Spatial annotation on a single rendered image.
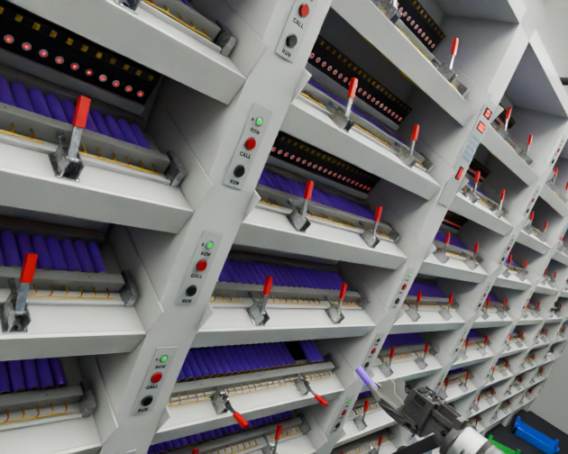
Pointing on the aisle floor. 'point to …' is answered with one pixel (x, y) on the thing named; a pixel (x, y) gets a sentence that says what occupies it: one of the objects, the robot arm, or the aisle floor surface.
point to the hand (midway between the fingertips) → (374, 389)
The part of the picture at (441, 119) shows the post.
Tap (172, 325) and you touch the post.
